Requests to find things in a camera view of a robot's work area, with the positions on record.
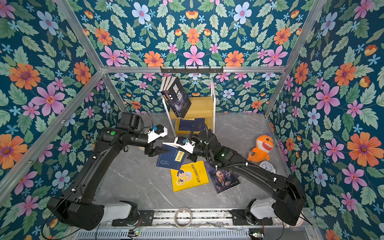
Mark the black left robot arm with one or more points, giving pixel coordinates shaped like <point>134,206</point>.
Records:
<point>75,207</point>

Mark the orange shark plush toy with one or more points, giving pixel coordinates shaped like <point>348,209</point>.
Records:
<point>264,145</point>

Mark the white alarm clock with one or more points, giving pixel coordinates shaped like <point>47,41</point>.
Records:
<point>266,165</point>

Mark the clear tape roll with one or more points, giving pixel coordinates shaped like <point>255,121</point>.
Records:
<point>183,218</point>

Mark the yellow cartoon cover book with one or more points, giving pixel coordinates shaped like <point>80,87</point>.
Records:
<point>189,176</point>

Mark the navy book small label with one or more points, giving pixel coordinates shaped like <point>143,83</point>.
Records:
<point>172,159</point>

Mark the black wolf cover book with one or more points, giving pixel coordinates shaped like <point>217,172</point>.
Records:
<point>182,97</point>

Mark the purple old man book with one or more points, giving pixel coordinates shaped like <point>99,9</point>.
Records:
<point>222,180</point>
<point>173,94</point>

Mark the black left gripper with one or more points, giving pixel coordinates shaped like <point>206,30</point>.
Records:
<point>155,150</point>

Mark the black book on shelf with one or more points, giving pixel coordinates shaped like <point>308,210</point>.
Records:
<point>167,96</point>

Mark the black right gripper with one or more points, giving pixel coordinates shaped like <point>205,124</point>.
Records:
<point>191,158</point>

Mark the wooden white-frame bookshelf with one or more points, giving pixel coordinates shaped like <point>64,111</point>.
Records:
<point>202,107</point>

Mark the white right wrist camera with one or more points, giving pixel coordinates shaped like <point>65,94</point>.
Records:
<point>184,144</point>

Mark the black hook rail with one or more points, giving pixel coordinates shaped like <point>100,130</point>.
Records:
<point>190,70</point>

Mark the dark blue yellow-label book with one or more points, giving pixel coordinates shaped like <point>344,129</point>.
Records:
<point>186,125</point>

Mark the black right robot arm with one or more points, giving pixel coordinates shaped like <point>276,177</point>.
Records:
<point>286,194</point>

